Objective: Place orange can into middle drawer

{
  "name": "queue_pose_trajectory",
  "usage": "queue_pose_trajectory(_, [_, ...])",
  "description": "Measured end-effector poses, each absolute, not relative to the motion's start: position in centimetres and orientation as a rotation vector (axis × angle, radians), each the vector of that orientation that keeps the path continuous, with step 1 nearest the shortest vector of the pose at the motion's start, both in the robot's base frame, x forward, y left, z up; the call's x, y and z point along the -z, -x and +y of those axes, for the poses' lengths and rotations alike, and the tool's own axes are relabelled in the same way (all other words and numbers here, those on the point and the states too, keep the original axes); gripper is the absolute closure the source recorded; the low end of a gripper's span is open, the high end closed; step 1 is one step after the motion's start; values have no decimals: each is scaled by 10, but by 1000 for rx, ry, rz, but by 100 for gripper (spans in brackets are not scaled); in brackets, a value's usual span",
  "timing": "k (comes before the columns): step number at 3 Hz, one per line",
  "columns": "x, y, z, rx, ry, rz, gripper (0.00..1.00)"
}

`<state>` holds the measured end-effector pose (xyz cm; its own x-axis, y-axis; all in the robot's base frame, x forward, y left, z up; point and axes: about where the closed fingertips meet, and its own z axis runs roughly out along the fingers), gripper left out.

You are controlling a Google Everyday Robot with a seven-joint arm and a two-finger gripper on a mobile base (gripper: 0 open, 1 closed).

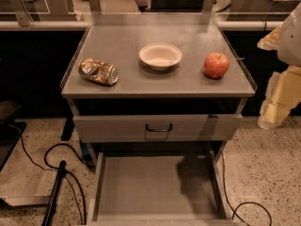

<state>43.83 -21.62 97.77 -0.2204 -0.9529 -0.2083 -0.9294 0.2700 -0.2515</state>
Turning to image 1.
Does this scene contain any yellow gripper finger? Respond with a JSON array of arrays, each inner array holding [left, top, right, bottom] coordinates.
[[257, 26, 281, 51], [258, 65, 301, 130]]

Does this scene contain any crushed orange soda can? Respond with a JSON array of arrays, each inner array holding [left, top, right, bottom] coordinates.
[[78, 58, 119, 86]]

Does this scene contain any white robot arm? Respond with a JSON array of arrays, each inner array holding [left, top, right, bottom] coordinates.
[[258, 4, 301, 130]]

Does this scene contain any closed top drawer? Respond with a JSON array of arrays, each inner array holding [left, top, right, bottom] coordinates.
[[73, 114, 243, 143]]

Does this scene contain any grey drawer cabinet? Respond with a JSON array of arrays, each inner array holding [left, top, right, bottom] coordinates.
[[62, 13, 256, 226]]

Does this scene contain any open middle drawer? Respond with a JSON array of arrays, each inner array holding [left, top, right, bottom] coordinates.
[[87, 153, 246, 226]]

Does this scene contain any red apple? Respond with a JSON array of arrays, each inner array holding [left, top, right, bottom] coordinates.
[[203, 53, 230, 79]]

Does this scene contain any white paper bowl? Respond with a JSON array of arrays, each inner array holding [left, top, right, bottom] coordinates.
[[139, 43, 182, 71]]

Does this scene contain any black bar on floor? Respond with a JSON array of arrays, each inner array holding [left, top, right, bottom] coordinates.
[[42, 160, 66, 226]]

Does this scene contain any black monitor at left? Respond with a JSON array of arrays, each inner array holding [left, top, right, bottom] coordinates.
[[0, 101, 28, 171]]

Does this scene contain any black cable right floor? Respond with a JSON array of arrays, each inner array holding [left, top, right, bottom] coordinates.
[[221, 153, 273, 226]]

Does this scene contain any black drawer handle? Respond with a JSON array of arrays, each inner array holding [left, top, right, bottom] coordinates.
[[145, 123, 173, 133]]

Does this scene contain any white horizontal rail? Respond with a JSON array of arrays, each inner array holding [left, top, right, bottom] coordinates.
[[0, 21, 282, 31]]

